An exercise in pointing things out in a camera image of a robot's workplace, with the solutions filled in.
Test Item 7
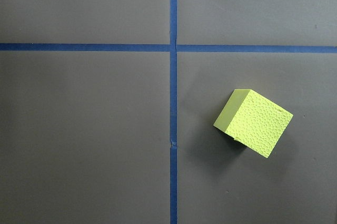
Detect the yellow foam block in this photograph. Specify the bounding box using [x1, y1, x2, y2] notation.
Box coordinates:
[213, 89, 293, 158]

